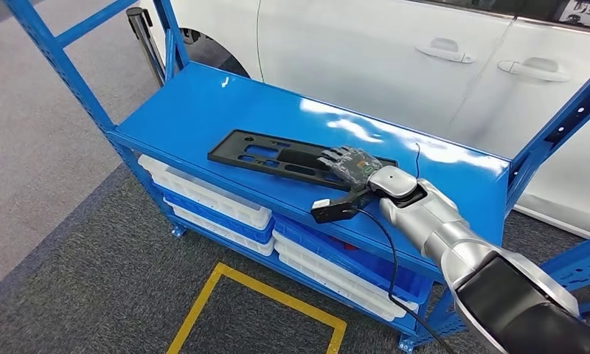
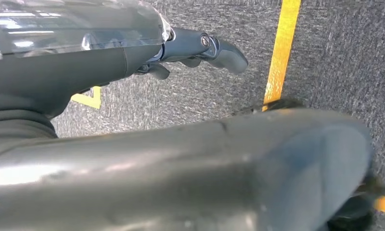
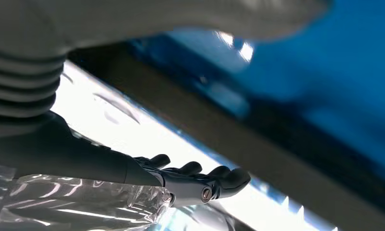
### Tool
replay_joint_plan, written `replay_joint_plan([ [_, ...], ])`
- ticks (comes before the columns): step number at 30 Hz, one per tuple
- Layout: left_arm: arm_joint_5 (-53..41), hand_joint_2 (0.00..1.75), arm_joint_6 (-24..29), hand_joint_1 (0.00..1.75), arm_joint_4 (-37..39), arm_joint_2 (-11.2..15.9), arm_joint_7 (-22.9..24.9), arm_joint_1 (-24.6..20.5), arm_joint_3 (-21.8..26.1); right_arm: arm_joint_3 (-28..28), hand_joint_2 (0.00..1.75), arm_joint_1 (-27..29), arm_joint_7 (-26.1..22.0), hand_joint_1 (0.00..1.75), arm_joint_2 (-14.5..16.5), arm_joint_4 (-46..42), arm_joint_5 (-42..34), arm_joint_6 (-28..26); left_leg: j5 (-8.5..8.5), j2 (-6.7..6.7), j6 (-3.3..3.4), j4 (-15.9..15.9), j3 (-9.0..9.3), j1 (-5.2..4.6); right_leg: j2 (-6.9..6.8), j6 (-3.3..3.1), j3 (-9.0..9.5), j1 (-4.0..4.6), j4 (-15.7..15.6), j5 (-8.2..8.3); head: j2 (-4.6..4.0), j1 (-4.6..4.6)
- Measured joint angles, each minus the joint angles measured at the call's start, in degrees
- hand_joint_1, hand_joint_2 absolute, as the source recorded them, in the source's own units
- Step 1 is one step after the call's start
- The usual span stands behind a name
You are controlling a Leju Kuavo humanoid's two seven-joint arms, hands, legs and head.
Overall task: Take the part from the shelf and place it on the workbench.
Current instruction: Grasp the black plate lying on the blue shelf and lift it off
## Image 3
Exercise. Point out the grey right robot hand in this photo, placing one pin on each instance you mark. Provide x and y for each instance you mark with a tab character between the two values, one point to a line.
68	159

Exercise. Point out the blue metal shelf rack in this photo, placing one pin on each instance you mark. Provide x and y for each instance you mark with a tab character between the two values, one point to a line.
355	63

